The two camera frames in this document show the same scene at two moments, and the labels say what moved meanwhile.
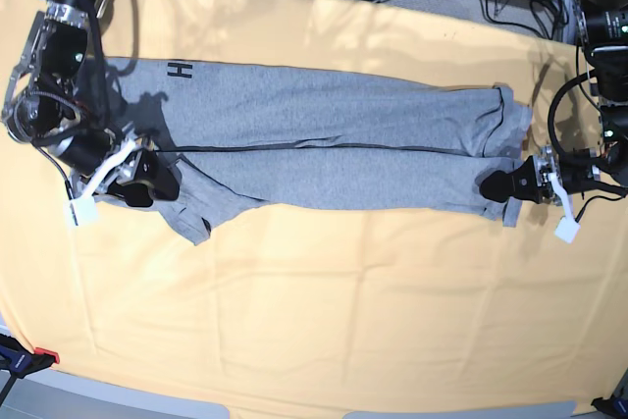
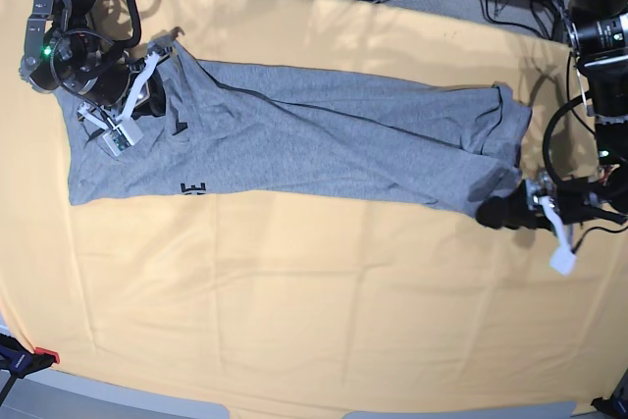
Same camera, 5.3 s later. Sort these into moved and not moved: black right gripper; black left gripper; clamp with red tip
Moved: black left gripper; black right gripper
Not moved: clamp with red tip
